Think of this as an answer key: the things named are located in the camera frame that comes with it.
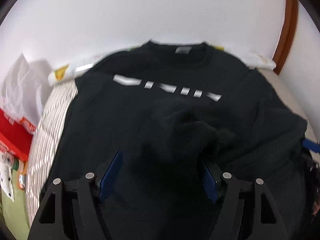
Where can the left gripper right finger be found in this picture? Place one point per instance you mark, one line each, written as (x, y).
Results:
(243, 209)

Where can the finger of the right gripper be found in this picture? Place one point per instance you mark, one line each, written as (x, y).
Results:
(312, 146)

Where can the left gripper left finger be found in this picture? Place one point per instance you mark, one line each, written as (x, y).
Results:
(71, 209)

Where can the black sweatshirt white lettering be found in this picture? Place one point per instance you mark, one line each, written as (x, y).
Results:
(172, 111)

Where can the white black spotted cloth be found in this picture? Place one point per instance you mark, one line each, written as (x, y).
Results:
(8, 164)

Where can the striped quilted mattress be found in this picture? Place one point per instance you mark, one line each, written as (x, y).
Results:
(49, 130)

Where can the red shopping bag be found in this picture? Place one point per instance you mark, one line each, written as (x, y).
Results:
(16, 137)

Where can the white plastic bag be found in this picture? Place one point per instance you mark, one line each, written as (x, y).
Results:
(25, 89)

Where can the white rolled paper yellow marks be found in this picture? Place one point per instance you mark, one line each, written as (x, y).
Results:
(76, 69)

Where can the brown wooden door frame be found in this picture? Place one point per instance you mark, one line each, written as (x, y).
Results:
(287, 35)

